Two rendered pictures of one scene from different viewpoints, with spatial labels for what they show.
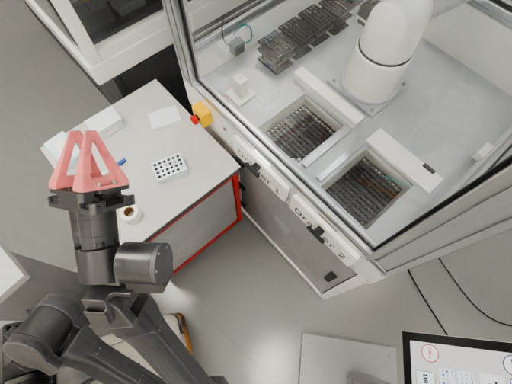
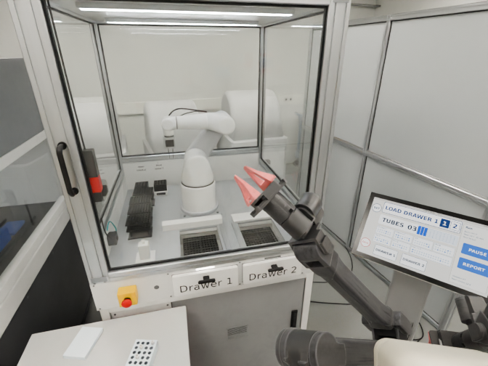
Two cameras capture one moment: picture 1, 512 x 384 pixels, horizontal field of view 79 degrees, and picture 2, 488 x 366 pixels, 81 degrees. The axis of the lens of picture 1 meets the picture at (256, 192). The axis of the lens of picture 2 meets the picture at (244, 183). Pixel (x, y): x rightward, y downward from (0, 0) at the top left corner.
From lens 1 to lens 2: 0.78 m
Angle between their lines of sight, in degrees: 56
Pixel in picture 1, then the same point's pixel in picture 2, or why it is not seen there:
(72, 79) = not seen: outside the picture
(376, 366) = not seen: hidden behind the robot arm
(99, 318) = (327, 242)
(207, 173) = (171, 331)
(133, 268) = (312, 200)
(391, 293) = (312, 319)
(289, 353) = not seen: outside the picture
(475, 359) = (371, 221)
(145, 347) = (343, 269)
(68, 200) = (271, 189)
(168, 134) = (103, 348)
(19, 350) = (323, 346)
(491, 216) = (324, 152)
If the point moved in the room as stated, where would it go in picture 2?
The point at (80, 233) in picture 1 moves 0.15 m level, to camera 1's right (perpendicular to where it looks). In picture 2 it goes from (286, 202) to (307, 179)
